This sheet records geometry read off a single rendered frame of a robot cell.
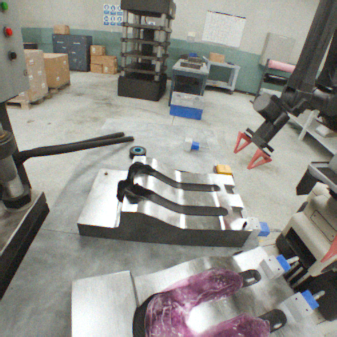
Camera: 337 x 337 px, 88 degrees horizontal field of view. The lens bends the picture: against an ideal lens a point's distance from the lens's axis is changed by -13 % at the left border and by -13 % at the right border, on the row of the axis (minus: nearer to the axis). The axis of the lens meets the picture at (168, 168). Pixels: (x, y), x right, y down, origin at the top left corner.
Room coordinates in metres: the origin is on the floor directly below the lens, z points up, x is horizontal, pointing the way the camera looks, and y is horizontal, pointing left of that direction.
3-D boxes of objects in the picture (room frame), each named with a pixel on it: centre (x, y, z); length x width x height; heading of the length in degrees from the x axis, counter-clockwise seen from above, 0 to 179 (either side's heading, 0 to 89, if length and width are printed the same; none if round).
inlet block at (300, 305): (0.18, -0.40, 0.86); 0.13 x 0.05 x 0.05; 113
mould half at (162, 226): (0.47, -0.01, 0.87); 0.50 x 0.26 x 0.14; 96
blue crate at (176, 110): (3.75, -0.15, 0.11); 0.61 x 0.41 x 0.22; 88
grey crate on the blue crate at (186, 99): (3.75, -0.15, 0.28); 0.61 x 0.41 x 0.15; 88
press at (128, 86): (5.05, 0.90, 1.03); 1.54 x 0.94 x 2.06; 178
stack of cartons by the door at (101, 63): (6.72, 2.64, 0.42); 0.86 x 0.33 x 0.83; 88
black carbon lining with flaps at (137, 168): (0.46, -0.02, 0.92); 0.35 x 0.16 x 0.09; 96
